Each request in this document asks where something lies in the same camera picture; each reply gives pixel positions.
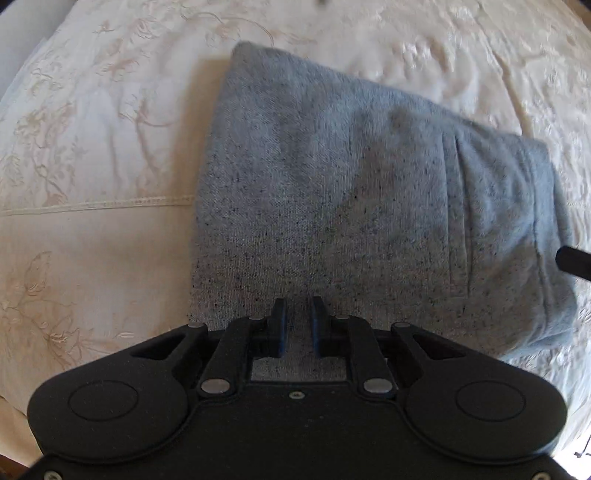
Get cream embroidered bedspread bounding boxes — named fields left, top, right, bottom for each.
left=0, top=0, right=591, bottom=462

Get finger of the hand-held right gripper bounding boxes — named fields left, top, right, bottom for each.
left=555, top=246, right=591, bottom=281

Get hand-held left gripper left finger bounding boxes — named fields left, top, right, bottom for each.
left=130, top=298, right=289, bottom=400

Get blue-grey speckled pants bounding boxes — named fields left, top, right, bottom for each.
left=187, top=41, right=579, bottom=382

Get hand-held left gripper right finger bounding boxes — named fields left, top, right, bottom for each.
left=310, top=296, right=466, bottom=400

